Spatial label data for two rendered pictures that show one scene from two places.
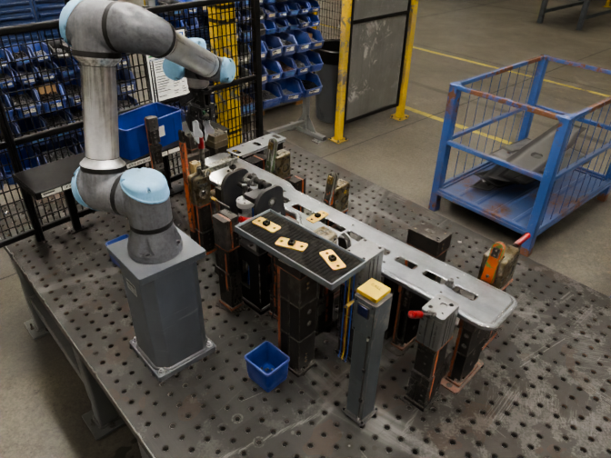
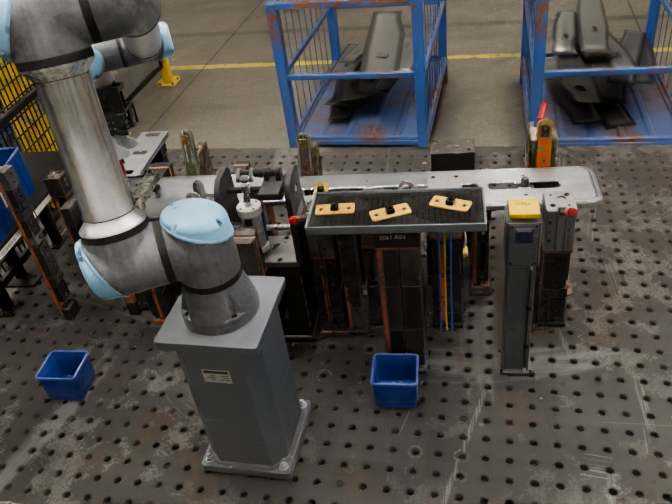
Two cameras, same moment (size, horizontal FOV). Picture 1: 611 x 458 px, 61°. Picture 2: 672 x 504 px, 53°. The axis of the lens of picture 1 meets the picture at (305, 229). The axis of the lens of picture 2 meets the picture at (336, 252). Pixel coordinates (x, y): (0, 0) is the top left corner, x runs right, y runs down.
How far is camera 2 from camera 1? 77 cm
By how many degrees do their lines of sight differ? 26
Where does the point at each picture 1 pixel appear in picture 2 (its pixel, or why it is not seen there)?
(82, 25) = (42, 16)
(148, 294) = (254, 368)
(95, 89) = (84, 111)
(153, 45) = (150, 15)
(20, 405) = not seen: outside the picture
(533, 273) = (515, 157)
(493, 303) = (577, 180)
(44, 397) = not seen: outside the picture
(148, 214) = (226, 257)
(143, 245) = (226, 306)
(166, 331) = (278, 407)
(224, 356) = (328, 406)
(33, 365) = not seen: outside the picture
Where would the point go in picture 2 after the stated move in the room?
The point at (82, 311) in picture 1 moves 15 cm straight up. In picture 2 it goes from (86, 478) to (63, 436)
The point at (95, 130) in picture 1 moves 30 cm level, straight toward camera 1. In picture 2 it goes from (101, 174) to (249, 210)
